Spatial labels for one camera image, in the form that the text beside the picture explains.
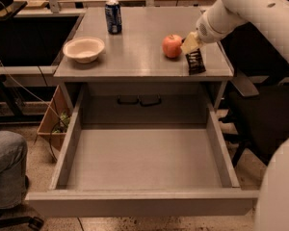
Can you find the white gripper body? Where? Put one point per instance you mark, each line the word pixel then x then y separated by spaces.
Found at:
pixel 207 30

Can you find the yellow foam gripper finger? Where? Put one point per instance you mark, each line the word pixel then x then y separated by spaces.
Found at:
pixel 191 43

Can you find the dark chocolate rxbar wrapper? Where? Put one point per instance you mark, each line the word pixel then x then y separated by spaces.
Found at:
pixel 195 62

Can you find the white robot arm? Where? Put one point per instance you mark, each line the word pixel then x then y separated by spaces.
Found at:
pixel 272 208

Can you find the grey cabinet counter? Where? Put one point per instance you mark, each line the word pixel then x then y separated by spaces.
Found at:
pixel 136 53

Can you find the grey open top drawer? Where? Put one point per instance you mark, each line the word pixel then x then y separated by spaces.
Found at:
pixel 129 160

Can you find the red apple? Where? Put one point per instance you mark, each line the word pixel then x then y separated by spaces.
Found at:
pixel 171 46

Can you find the blue soda can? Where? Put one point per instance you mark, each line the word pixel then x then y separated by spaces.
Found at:
pixel 113 17

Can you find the black office chair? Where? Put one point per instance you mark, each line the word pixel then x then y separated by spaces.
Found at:
pixel 260 47

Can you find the white paper bowl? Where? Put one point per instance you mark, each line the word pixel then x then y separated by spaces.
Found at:
pixel 84 50

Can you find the cardboard box with items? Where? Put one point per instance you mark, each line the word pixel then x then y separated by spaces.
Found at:
pixel 49 127

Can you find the person leg in jeans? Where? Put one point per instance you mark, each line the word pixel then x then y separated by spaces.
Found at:
pixel 13 155

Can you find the black chair base left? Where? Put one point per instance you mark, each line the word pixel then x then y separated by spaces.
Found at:
pixel 34 223

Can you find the black lower drawer handles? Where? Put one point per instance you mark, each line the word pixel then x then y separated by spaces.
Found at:
pixel 138 100

